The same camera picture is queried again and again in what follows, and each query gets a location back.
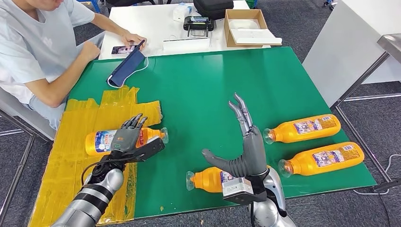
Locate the white partition panel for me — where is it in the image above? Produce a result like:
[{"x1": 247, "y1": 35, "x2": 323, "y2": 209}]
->
[{"x1": 302, "y1": 0, "x2": 401, "y2": 108}]

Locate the orange detergent bottle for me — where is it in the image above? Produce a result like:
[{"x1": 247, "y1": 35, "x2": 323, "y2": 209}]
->
[
  {"x1": 85, "y1": 127, "x2": 169, "y2": 157},
  {"x1": 185, "y1": 165, "x2": 272, "y2": 193},
  {"x1": 278, "y1": 141, "x2": 365, "y2": 179},
  {"x1": 263, "y1": 114, "x2": 341, "y2": 145}
]

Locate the person's right hand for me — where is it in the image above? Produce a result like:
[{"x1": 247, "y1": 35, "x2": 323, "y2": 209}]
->
[{"x1": 78, "y1": 41, "x2": 101, "y2": 61}]

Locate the white table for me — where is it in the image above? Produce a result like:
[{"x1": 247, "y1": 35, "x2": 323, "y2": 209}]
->
[{"x1": 98, "y1": 0, "x2": 270, "y2": 60}]

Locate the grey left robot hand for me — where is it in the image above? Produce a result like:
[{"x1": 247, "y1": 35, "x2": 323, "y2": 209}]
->
[{"x1": 109, "y1": 113, "x2": 148, "y2": 154}]

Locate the green table mat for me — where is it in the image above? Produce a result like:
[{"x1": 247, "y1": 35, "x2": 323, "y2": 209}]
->
[{"x1": 67, "y1": 46, "x2": 377, "y2": 219}]

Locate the yellow tape patch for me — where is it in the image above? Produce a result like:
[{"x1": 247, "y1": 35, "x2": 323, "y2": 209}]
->
[{"x1": 28, "y1": 85, "x2": 164, "y2": 227}]

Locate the black metal floor frame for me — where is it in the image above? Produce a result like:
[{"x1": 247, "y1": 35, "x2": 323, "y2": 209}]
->
[{"x1": 334, "y1": 105, "x2": 401, "y2": 193}]

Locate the black handheld controller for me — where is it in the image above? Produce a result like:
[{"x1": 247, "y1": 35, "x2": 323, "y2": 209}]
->
[{"x1": 183, "y1": 16, "x2": 215, "y2": 37}]

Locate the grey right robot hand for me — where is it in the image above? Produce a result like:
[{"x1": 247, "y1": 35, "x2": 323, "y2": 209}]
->
[{"x1": 202, "y1": 93, "x2": 270, "y2": 179}]

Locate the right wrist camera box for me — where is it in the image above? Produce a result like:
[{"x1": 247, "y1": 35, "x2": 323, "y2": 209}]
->
[{"x1": 221, "y1": 177, "x2": 267, "y2": 206}]

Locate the smartphone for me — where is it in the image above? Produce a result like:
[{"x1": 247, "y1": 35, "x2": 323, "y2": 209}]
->
[{"x1": 111, "y1": 45, "x2": 139, "y2": 56}]

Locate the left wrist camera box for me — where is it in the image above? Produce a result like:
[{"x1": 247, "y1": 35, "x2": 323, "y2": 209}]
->
[{"x1": 120, "y1": 135, "x2": 166, "y2": 164}]

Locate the black carrying case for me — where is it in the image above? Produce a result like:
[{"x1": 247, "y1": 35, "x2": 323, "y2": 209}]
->
[{"x1": 192, "y1": 0, "x2": 234, "y2": 20}]

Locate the cardboard box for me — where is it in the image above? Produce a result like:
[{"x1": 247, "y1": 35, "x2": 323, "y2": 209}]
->
[{"x1": 223, "y1": 9, "x2": 283, "y2": 48}]

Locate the tablet in blue case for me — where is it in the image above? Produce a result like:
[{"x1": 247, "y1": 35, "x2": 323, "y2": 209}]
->
[{"x1": 106, "y1": 40, "x2": 146, "y2": 88}]

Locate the flat white box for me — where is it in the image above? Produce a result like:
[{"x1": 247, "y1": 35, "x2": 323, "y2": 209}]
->
[{"x1": 162, "y1": 37, "x2": 210, "y2": 52}]

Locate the person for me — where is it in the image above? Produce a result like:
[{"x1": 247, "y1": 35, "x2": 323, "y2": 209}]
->
[{"x1": 0, "y1": 0, "x2": 147, "y2": 131}]

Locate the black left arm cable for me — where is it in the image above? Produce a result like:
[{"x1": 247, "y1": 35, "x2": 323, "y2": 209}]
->
[{"x1": 80, "y1": 155, "x2": 140, "y2": 186}]

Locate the grey bench with metal legs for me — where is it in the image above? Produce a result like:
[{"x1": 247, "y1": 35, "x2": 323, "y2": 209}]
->
[{"x1": 0, "y1": 87, "x2": 57, "y2": 220}]

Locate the white foam sheet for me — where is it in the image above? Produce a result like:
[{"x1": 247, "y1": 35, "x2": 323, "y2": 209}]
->
[{"x1": 231, "y1": 28, "x2": 283, "y2": 45}]

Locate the clear plastic pack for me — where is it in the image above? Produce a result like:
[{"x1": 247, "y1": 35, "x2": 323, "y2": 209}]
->
[{"x1": 172, "y1": 2, "x2": 192, "y2": 23}]

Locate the white tablet cable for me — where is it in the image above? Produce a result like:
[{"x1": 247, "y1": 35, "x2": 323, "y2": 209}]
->
[{"x1": 107, "y1": 56, "x2": 149, "y2": 89}]

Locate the white plastic bag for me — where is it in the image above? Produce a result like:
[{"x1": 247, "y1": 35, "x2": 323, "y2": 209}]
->
[{"x1": 228, "y1": 19, "x2": 261, "y2": 30}]

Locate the steel table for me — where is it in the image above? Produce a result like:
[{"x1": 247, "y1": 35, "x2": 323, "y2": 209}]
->
[{"x1": 330, "y1": 34, "x2": 401, "y2": 109}]

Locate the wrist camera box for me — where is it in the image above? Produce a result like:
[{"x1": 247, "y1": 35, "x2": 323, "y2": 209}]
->
[
  {"x1": 120, "y1": 135, "x2": 166, "y2": 164},
  {"x1": 221, "y1": 177, "x2": 267, "y2": 206}
]

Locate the white floor cable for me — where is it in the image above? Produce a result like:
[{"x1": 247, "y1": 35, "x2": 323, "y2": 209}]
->
[{"x1": 353, "y1": 153, "x2": 401, "y2": 196}]

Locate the person's left hand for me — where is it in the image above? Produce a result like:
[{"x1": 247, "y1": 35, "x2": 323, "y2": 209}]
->
[{"x1": 120, "y1": 31, "x2": 147, "y2": 51}]

